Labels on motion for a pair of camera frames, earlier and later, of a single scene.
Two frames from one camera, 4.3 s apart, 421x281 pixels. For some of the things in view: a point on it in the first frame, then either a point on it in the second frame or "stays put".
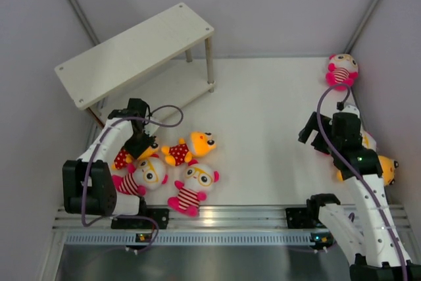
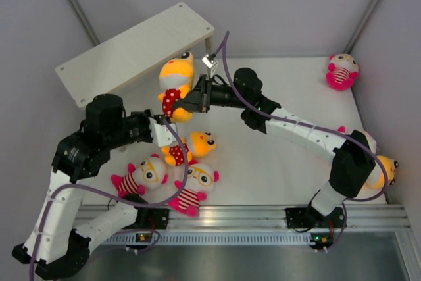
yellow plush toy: [202, 143] stays put
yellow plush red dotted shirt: [123, 158] to [175, 77]
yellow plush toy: [388, 166] stays put
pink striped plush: [368, 141] stays put
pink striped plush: [145, 174] stays put
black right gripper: [312, 124] to [195, 101]
